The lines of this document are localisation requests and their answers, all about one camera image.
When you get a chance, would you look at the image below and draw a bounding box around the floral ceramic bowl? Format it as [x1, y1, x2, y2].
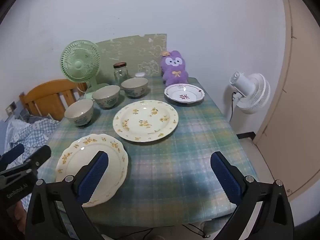
[121, 77, 148, 98]
[64, 99, 93, 126]
[92, 85, 120, 108]

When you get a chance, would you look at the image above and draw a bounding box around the red pattern white plate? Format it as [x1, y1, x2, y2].
[164, 83, 205, 104]

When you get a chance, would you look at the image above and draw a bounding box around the blue checkered blanket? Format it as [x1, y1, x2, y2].
[4, 115, 61, 210]

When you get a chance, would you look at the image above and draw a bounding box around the plaid green tablecloth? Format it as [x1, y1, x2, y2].
[43, 76, 258, 227]

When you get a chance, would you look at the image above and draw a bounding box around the round yellow flower plate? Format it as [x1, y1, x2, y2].
[113, 100, 179, 142]

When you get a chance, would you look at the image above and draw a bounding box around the wall power socket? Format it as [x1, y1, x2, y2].
[5, 101, 17, 116]

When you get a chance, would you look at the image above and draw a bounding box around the scalloped yellow flower plate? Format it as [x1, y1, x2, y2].
[55, 134, 129, 207]

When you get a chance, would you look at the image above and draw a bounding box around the green desk fan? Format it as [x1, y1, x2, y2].
[60, 40, 108, 99]

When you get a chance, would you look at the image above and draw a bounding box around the beige door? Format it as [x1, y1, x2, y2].
[254, 0, 319, 200]

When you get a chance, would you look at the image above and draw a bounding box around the white standing fan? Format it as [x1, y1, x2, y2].
[229, 72, 271, 121]

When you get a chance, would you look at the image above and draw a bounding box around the green cartoon wall mat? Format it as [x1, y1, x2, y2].
[97, 34, 167, 84]

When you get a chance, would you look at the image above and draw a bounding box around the cotton swab container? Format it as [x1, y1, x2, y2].
[135, 72, 145, 77]

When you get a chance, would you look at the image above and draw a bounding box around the glass jar black lid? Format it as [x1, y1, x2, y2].
[113, 62, 129, 86]

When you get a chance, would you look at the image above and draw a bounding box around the purple plush bunny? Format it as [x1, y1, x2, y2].
[161, 50, 189, 87]

